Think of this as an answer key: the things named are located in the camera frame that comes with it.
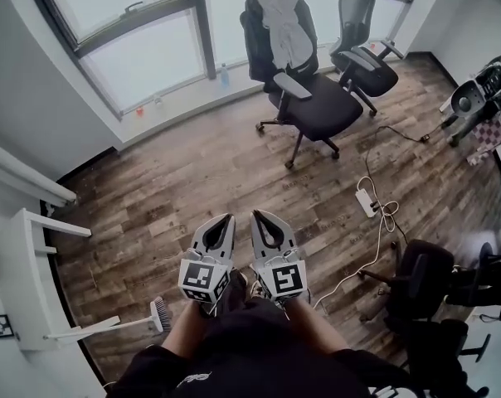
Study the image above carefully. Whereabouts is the person's left forearm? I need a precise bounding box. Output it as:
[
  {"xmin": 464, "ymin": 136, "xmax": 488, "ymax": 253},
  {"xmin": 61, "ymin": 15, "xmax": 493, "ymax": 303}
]
[{"xmin": 162, "ymin": 298, "xmax": 212, "ymax": 362}]

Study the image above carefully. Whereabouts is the pink checked bag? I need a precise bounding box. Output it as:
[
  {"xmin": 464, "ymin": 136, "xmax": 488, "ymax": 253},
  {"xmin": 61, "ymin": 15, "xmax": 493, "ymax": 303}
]
[{"xmin": 465, "ymin": 113, "xmax": 501, "ymax": 167}]

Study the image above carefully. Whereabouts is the person's right forearm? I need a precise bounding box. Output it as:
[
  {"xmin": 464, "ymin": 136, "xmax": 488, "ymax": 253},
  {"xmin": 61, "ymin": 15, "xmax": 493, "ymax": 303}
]
[{"xmin": 283, "ymin": 295, "xmax": 345, "ymax": 358}]

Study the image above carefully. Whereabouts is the person's right shoe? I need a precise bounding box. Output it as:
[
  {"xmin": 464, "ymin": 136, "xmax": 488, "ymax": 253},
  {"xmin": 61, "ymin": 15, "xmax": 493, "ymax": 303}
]
[{"xmin": 247, "ymin": 279, "xmax": 266, "ymax": 303}]

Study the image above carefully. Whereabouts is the person's shoe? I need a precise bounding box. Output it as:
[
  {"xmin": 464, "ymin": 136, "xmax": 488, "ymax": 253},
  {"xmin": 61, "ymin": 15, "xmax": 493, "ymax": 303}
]
[
  {"xmin": 247, "ymin": 279, "xmax": 266, "ymax": 303},
  {"xmin": 227, "ymin": 267, "xmax": 248, "ymax": 306}
]

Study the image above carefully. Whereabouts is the black mesh office chair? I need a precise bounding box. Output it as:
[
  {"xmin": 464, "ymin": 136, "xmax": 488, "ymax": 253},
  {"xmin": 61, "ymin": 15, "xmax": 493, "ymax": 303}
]
[{"xmin": 328, "ymin": 0, "xmax": 406, "ymax": 119}]

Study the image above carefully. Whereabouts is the person's left shoe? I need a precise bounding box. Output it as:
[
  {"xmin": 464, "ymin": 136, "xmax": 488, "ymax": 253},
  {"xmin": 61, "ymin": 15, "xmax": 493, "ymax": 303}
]
[{"xmin": 227, "ymin": 267, "xmax": 248, "ymax": 306}]

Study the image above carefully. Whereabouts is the white cable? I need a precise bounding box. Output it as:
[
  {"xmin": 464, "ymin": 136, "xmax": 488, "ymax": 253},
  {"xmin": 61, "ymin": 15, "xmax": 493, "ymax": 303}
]
[{"xmin": 313, "ymin": 175, "xmax": 401, "ymax": 313}]

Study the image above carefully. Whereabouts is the black padded office chair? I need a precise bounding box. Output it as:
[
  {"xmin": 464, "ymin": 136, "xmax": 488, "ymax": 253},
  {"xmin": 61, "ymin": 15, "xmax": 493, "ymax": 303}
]
[{"xmin": 239, "ymin": 0, "xmax": 364, "ymax": 170}]

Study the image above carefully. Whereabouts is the grey garment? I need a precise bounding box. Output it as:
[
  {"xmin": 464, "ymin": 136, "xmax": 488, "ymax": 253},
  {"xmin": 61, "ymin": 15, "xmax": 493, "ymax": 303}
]
[{"xmin": 246, "ymin": 0, "xmax": 317, "ymax": 70}]

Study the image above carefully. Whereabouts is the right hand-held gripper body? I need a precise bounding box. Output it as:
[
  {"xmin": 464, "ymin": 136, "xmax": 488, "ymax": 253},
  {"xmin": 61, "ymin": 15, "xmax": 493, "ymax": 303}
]
[{"xmin": 250, "ymin": 245, "xmax": 309, "ymax": 307}]

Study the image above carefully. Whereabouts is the white power strip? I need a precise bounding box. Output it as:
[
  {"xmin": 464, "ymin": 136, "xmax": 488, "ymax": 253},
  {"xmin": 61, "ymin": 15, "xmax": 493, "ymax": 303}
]
[{"xmin": 354, "ymin": 187, "xmax": 379, "ymax": 220}]

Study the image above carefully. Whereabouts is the white desk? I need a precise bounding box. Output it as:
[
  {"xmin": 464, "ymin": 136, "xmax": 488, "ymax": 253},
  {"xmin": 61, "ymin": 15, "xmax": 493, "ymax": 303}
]
[{"xmin": 0, "ymin": 207, "xmax": 93, "ymax": 352}]

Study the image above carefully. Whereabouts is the large black-framed window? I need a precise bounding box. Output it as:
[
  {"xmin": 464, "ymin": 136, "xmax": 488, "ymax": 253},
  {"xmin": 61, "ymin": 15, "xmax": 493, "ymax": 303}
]
[{"xmin": 21, "ymin": 0, "xmax": 218, "ymax": 120}]

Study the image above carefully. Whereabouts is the white broom with grey bristles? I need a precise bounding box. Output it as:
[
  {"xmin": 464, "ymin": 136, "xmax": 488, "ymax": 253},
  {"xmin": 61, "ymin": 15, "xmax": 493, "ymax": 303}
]
[{"xmin": 42, "ymin": 296, "xmax": 175, "ymax": 342}]

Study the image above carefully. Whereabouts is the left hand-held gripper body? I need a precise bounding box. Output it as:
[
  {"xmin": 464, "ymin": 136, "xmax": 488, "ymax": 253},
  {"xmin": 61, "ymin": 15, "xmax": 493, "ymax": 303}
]
[{"xmin": 178, "ymin": 245, "xmax": 235, "ymax": 307}]

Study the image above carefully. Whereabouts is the person's black clothing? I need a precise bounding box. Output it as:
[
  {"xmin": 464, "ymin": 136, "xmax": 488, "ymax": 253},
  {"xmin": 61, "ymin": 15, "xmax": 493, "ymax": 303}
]
[{"xmin": 105, "ymin": 295, "xmax": 405, "ymax": 398}]

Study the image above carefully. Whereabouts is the black cable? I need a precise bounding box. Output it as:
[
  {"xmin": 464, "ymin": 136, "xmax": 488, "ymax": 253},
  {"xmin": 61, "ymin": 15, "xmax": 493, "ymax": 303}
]
[{"xmin": 363, "ymin": 124, "xmax": 433, "ymax": 184}]

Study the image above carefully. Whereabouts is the black swivel chair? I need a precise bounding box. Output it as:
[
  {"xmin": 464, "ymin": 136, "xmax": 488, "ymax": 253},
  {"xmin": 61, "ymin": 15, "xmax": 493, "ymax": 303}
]
[
  {"xmin": 444, "ymin": 241, "xmax": 501, "ymax": 307},
  {"xmin": 359, "ymin": 238, "xmax": 458, "ymax": 327},
  {"xmin": 381, "ymin": 317, "xmax": 493, "ymax": 398}
]

